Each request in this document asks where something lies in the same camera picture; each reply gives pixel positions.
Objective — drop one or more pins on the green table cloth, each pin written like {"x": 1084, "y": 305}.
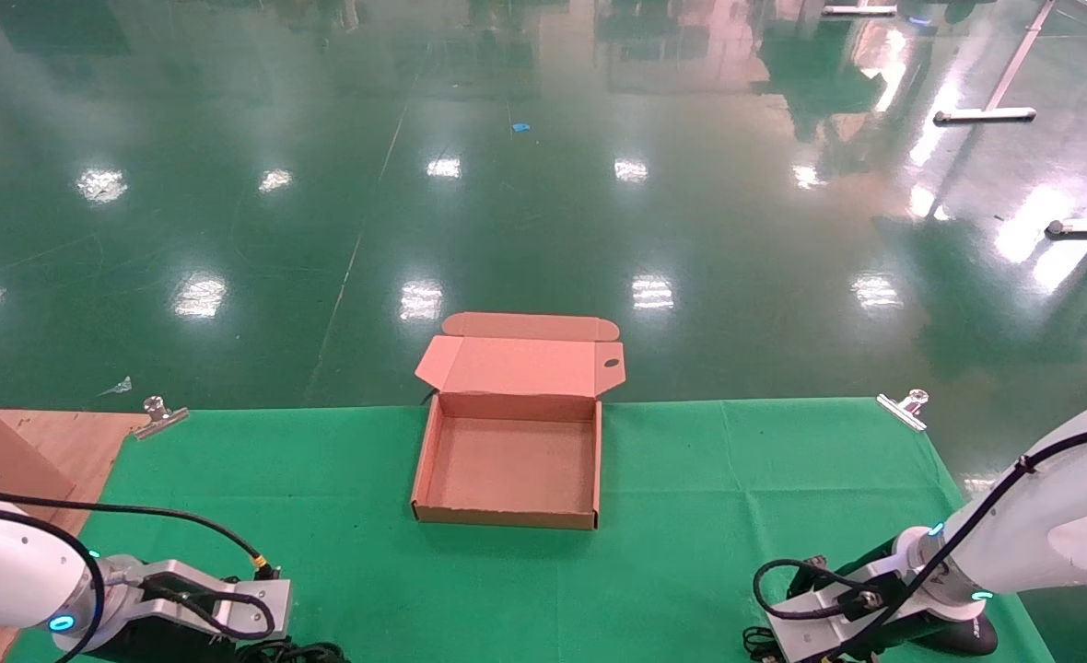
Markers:
{"x": 525, "y": 589}

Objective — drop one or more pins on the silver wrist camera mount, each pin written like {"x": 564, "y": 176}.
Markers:
{"x": 815, "y": 631}
{"x": 249, "y": 599}

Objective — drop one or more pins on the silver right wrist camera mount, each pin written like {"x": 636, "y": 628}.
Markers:
{"x": 815, "y": 631}

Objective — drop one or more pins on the clear plastic scrap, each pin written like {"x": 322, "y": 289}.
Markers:
{"x": 120, "y": 387}

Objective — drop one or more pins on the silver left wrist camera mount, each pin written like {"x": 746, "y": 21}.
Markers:
{"x": 249, "y": 599}

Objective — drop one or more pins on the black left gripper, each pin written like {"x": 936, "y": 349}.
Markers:
{"x": 166, "y": 646}

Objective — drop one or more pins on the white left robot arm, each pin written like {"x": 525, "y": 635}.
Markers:
{"x": 9, "y": 571}

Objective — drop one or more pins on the long white table leg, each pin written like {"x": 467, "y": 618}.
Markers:
{"x": 984, "y": 115}

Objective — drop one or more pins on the brown cardboard panel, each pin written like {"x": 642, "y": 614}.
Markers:
{"x": 0, "y": 447}

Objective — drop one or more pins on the metal binder clip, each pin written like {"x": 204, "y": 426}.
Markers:
{"x": 905, "y": 408}
{"x": 158, "y": 416}

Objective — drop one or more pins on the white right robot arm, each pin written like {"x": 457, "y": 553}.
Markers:
{"x": 1050, "y": 516}

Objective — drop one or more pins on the white floor bar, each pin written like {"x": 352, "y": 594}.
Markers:
{"x": 861, "y": 11}

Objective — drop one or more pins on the open brown cardboard box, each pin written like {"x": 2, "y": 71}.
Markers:
{"x": 516, "y": 460}

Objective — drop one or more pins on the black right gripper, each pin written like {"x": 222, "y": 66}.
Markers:
{"x": 963, "y": 635}

